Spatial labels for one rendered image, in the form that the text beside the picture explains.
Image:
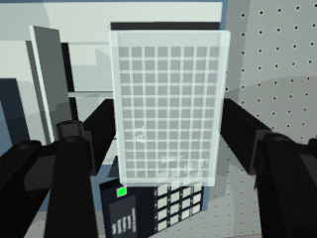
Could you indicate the white and black benchtop lab machine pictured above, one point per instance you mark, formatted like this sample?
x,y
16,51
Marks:
x,y
36,93

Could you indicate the clear multi-well plate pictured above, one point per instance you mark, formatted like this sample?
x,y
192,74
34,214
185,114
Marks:
x,y
159,118

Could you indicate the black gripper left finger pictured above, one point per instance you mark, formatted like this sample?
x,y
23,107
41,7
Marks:
x,y
64,167

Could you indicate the grey perforated base plate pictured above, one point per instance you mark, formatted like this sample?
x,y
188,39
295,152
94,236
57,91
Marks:
x,y
271,73

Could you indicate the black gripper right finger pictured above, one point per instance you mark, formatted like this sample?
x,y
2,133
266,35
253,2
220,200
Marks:
x,y
286,173

